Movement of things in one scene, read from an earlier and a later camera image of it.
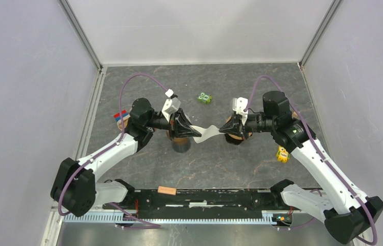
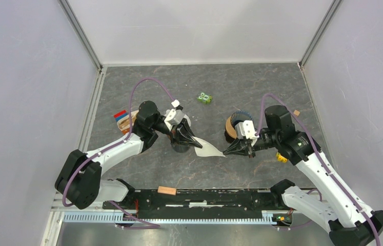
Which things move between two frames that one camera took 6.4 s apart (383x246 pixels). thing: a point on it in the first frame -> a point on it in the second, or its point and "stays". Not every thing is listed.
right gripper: (236, 127) -> (240, 147)
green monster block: (205, 98) stays
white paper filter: (206, 133) -> (206, 149)
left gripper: (179, 126) -> (183, 134)
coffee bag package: (125, 119) stays
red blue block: (117, 116) stays
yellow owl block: (282, 155) stays
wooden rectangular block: (167, 190) stays
